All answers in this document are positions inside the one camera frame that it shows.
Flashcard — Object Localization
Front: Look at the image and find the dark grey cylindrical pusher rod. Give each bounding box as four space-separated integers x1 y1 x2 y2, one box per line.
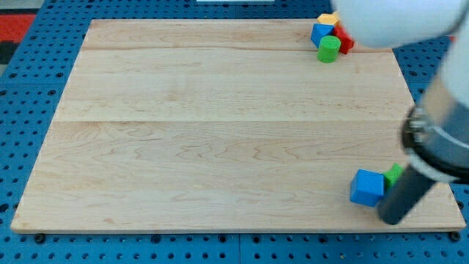
377 165 436 225

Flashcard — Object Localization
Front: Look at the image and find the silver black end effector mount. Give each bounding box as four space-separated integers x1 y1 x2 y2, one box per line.
402 77 468 184

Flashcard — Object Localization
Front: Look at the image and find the green star block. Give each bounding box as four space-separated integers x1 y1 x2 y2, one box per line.
383 163 404 190

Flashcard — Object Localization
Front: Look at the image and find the blue cube block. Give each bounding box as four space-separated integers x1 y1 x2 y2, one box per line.
350 169 385 207

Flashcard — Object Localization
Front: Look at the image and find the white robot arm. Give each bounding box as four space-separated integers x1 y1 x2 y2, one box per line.
333 0 468 224

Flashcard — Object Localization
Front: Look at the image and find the red block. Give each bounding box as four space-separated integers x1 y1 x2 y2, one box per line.
333 24 355 54

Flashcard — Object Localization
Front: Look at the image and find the green cylinder block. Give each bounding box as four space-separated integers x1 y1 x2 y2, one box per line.
317 35 341 63

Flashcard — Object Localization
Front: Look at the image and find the blue triangular block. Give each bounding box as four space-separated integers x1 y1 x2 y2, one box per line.
310 23 334 48

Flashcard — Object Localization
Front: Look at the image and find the yellow block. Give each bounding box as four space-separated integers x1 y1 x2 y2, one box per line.
317 12 340 26

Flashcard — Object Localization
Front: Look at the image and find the light wooden board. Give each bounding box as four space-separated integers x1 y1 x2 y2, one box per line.
11 19 465 234

